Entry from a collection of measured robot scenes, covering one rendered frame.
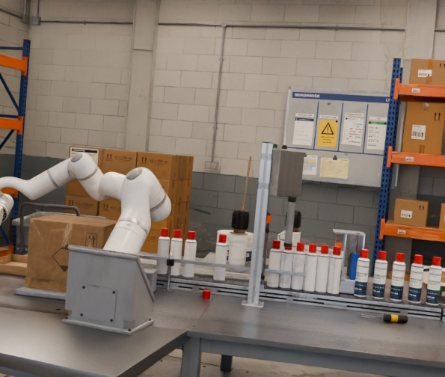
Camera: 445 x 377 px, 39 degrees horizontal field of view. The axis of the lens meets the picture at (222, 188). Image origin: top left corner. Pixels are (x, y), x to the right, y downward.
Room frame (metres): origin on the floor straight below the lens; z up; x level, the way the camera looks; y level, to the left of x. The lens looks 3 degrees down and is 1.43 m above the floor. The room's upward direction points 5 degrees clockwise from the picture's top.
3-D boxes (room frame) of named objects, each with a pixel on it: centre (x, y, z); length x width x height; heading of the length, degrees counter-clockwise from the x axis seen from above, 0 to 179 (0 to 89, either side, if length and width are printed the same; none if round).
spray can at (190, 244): (2.77, 0.12, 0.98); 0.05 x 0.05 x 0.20
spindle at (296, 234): (3.31, -0.39, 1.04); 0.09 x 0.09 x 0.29
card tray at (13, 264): (2.86, 0.85, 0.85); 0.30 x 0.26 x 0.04; 83
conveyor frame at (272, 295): (2.74, -0.14, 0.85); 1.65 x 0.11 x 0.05; 83
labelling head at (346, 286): (2.78, -0.58, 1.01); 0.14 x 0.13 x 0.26; 83
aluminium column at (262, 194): (2.59, -0.17, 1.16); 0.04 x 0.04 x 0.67; 83
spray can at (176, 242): (2.78, 0.18, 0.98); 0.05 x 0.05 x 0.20
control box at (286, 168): (2.64, -0.24, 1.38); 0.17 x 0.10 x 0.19; 138
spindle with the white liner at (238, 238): (3.03, -0.10, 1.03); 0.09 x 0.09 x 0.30
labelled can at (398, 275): (2.66, -0.78, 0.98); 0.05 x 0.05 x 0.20
